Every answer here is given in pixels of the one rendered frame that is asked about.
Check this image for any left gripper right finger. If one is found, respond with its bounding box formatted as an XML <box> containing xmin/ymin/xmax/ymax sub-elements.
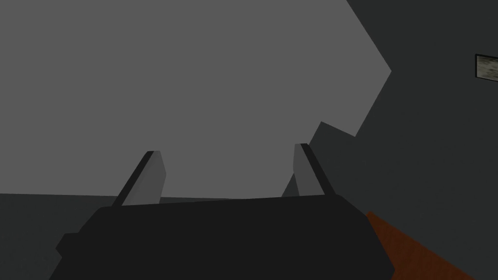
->
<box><xmin>293</xmin><ymin>143</ymin><xmax>336</xmax><ymax>197</ymax></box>

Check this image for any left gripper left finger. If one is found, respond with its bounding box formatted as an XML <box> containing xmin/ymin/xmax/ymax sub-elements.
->
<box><xmin>111</xmin><ymin>150</ymin><xmax>167</xmax><ymax>208</ymax></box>

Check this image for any black framed wall picture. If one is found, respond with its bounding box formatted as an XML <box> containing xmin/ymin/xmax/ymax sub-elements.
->
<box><xmin>474</xmin><ymin>53</ymin><xmax>498</xmax><ymax>83</ymax></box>

